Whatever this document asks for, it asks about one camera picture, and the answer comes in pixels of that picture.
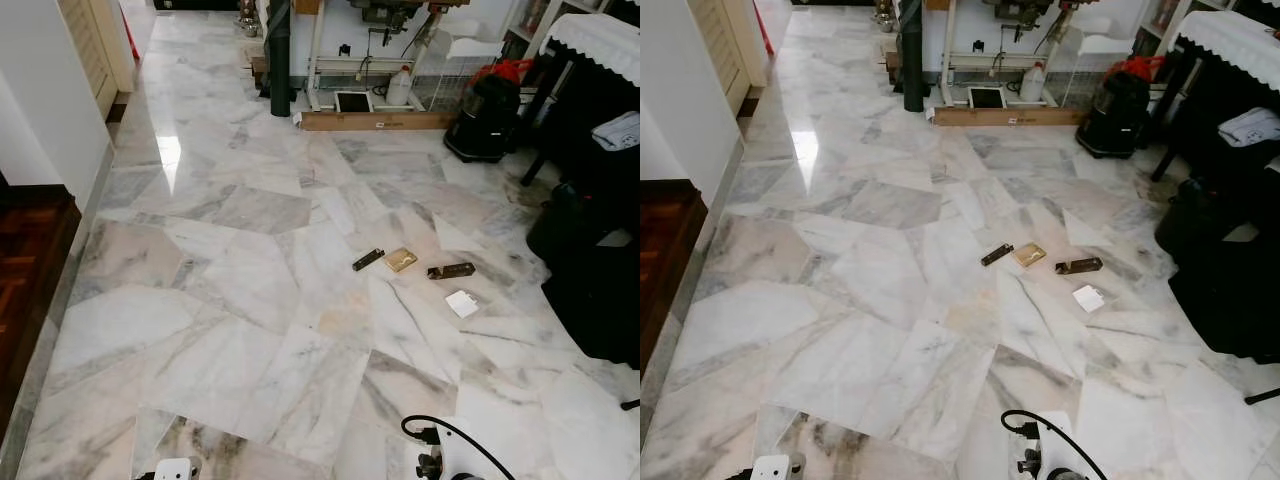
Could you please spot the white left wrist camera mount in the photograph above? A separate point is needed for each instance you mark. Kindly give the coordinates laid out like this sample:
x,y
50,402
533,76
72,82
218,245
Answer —
x,y
775,468
177,470

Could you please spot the white plastic jug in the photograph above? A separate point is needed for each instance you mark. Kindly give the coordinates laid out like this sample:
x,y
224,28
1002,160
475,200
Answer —
x,y
399,88
1033,84

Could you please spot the large black bag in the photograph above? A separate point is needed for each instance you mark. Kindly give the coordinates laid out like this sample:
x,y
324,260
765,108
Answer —
x,y
600,310
1230,305

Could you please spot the thin black bar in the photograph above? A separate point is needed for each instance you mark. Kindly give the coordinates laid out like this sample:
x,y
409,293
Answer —
x,y
997,255
368,260

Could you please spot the white paper piece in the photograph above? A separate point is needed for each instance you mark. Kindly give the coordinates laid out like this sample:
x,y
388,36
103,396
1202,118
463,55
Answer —
x,y
462,304
1088,298

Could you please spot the cream louvered door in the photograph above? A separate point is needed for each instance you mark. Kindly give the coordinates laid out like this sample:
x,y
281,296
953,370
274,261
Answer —
x,y
95,40
725,40

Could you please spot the dark brown bar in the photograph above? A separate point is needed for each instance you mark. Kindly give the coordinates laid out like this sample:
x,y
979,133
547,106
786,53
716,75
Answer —
x,y
1079,265
452,270

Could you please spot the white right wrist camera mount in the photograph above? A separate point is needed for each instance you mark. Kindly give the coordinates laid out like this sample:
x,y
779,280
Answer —
x,y
1062,450
465,455

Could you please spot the white sewing machine table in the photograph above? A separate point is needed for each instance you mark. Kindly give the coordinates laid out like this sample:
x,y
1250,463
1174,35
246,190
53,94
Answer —
x,y
320,50
950,45

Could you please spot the small black bag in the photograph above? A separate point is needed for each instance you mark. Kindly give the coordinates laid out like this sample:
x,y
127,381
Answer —
x,y
1190,220
565,225

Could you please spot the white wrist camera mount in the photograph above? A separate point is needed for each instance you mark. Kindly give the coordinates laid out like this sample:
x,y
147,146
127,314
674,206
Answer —
x,y
177,470
1062,450
775,468
465,455

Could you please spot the gold wrapper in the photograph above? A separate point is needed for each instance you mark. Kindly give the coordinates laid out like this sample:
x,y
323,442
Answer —
x,y
401,260
1029,254

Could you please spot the table with white lace cloth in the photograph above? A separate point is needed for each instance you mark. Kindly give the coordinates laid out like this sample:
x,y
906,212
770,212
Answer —
x,y
595,40
1230,40

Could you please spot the folded grey cloth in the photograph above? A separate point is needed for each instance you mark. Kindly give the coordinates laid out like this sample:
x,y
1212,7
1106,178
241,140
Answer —
x,y
618,132
1250,128

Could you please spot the long brown cardboard box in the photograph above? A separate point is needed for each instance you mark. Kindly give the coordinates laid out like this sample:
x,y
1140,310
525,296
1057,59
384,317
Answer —
x,y
1010,116
380,120

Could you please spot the red stick tool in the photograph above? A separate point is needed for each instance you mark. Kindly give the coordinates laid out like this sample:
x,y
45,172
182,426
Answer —
x,y
764,32
132,38

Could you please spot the dark wooden staircase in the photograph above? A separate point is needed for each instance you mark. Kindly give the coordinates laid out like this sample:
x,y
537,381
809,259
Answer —
x,y
665,250
30,260

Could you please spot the metal pot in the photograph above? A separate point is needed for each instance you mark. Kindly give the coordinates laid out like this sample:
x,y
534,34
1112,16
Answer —
x,y
885,16
248,20

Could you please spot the black furniture leg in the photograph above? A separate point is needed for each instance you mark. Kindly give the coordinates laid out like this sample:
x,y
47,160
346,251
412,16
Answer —
x,y
1262,396
630,405

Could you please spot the white shelf unit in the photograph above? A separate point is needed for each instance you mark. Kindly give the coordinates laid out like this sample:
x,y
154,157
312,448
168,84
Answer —
x,y
1160,20
525,25

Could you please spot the black pipe post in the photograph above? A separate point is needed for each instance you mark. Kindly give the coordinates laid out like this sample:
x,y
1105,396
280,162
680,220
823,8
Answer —
x,y
280,60
912,55

